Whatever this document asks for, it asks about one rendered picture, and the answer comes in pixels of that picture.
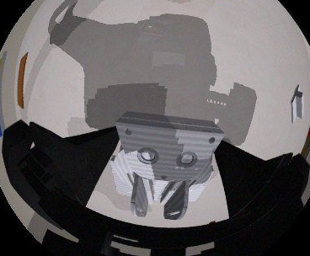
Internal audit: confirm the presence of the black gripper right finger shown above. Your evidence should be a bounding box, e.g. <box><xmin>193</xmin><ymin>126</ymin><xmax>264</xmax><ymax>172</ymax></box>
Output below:
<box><xmin>214</xmin><ymin>140</ymin><xmax>293</xmax><ymax>218</ymax></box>

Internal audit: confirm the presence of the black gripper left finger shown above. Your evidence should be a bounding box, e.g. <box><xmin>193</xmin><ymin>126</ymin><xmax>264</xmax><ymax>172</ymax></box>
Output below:
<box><xmin>29</xmin><ymin>120</ymin><xmax>120</xmax><ymax>207</ymax></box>

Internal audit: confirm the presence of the brown flat plate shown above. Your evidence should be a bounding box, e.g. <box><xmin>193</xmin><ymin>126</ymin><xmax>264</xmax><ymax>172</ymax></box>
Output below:
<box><xmin>17</xmin><ymin>53</ymin><xmax>28</xmax><ymax>109</ymax></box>

